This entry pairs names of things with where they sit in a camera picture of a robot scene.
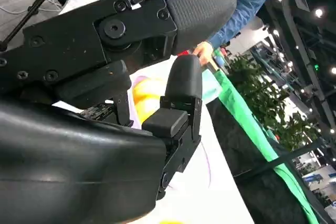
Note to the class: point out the green leafy plant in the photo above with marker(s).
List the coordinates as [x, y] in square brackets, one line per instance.
[252, 85]

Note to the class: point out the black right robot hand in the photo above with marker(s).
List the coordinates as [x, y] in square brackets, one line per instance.
[78, 169]

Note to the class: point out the black tripod stand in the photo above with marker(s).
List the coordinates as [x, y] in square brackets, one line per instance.
[31, 10]

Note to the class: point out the green cloth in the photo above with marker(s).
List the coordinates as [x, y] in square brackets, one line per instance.
[236, 103]

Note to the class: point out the orange and white bread roll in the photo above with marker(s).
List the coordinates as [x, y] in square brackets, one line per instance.
[147, 95]

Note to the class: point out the metal truss frame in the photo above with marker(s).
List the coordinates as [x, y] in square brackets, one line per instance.
[302, 40]

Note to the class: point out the person's hand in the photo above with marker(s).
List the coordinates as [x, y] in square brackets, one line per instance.
[206, 51]

